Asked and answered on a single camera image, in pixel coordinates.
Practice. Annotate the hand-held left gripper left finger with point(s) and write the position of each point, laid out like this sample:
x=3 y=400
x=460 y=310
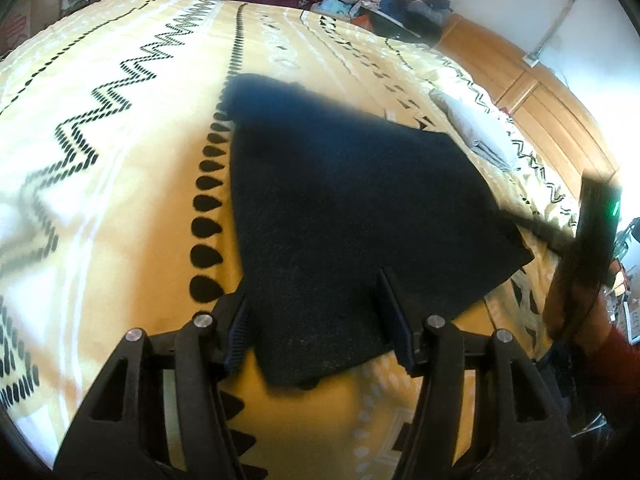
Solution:
x=239 y=331

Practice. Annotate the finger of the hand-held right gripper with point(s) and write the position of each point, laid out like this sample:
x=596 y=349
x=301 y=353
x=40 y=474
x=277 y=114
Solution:
x=545 y=232

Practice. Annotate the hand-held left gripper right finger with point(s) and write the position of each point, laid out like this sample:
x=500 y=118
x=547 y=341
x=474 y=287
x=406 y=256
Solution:
x=395 y=321

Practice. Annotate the dark navy pants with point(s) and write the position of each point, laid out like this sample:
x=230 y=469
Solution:
x=350 y=220

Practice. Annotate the person's right hand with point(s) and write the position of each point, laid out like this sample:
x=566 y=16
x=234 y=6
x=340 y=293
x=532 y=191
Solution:
x=556 y=310

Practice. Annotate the grey folded cloth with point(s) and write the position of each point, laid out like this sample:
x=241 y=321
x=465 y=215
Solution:
x=477 y=132

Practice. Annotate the wooden headboard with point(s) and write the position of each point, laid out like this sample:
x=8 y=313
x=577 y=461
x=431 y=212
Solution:
x=540 y=95

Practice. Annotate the yellow patterned blanket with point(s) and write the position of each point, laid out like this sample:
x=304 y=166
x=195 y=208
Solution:
x=125 y=210

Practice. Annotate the cardboard box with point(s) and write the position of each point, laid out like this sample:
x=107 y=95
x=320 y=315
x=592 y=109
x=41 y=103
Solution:
x=47 y=2

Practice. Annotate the white wall socket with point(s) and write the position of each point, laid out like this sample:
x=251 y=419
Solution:
x=532 y=59

